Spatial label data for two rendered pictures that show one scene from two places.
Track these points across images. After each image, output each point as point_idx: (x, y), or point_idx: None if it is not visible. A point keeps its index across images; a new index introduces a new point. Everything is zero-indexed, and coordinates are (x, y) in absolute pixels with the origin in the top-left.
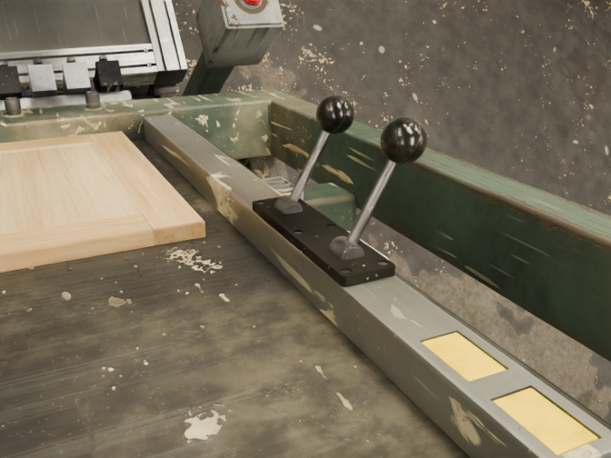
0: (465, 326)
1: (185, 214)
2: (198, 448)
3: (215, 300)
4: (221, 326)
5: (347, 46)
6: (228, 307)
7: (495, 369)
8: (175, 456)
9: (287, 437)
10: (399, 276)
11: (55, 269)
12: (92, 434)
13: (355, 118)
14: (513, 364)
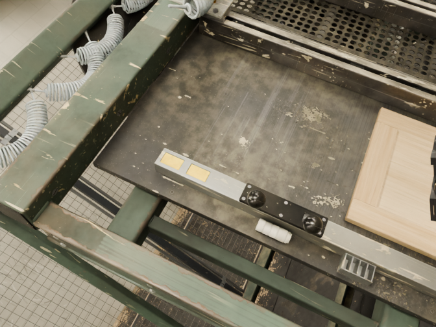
0: (214, 218)
1: (360, 217)
2: (238, 136)
3: (292, 183)
4: (276, 173)
5: None
6: (285, 182)
7: (188, 171)
8: (239, 132)
9: (224, 148)
10: (254, 237)
11: (355, 167)
12: (260, 126)
13: None
14: (185, 175)
